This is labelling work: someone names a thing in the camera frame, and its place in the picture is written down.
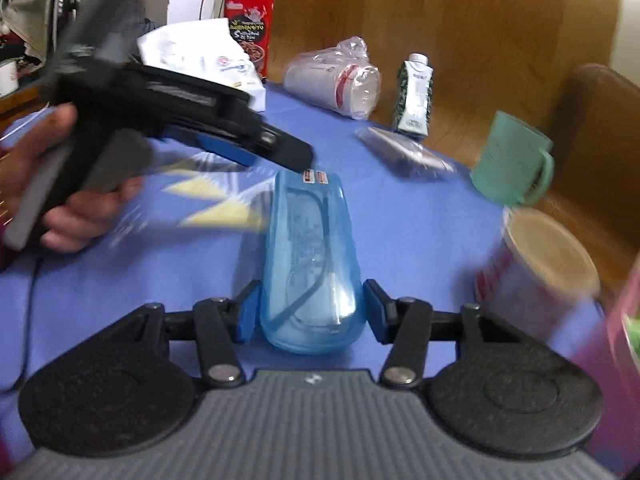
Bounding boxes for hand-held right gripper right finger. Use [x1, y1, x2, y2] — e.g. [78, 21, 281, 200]
[363, 279, 511, 388]

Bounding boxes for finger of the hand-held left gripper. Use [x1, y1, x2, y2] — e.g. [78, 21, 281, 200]
[164, 119, 315, 172]

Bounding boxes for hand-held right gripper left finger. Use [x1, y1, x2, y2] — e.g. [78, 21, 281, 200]
[131, 280, 262, 388]

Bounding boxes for blue transparent case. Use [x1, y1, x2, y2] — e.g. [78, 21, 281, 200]
[258, 169, 363, 356]

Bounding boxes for pink cardboard box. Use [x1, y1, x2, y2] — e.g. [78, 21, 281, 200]
[570, 255, 640, 480]

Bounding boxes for green cloth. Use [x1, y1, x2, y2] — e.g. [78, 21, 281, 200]
[620, 310, 640, 356]

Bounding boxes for person's left hand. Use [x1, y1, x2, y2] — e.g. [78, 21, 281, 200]
[0, 102, 144, 254]

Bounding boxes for bagged stack of paper cups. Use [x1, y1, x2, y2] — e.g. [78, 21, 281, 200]
[284, 36, 383, 121]

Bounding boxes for blue printed tablecloth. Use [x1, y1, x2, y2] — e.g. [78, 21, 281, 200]
[0, 80, 606, 411]

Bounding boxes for white plastic bag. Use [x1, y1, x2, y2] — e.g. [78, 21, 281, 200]
[136, 17, 267, 113]

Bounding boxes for white enamel cup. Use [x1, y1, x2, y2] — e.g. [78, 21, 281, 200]
[0, 57, 22, 97]

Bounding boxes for clear plastic packet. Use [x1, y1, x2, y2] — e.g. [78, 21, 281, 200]
[355, 126, 457, 179]

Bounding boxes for hanging clothes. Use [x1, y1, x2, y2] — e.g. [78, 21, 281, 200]
[0, 0, 108, 61]

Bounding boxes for dark patterned drink carton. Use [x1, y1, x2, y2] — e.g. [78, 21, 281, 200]
[391, 52, 434, 140]

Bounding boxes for red cereal box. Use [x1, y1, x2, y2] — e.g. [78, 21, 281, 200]
[224, 0, 276, 81]

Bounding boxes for tin can with red label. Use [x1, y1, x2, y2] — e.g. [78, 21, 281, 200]
[472, 207, 601, 346]

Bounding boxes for green plastic mug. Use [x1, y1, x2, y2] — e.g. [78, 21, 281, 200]
[470, 110, 556, 207]

